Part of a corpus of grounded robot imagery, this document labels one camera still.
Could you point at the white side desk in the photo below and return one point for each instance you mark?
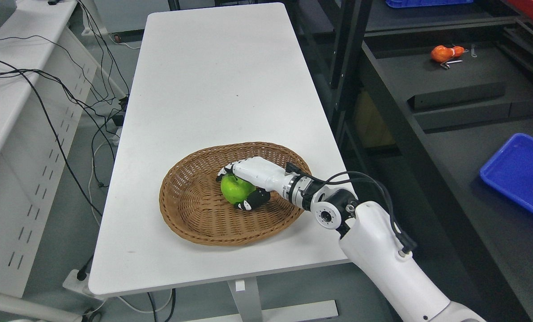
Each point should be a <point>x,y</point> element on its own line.
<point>45,76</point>

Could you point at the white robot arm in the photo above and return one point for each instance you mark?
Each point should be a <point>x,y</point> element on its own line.
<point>371,238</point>

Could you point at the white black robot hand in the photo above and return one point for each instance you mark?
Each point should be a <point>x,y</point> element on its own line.
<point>264,175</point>

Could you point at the orange toy carrot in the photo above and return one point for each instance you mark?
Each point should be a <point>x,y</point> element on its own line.
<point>443,54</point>

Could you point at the blue plastic tray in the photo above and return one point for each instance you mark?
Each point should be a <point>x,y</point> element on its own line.
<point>510,170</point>

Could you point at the white power strip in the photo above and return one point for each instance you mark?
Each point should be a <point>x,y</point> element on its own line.
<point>78,282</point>

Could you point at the brown wicker basket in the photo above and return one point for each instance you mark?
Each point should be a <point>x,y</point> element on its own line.
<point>192,204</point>

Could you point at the green apple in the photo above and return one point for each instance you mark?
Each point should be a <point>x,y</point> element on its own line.
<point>234,189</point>

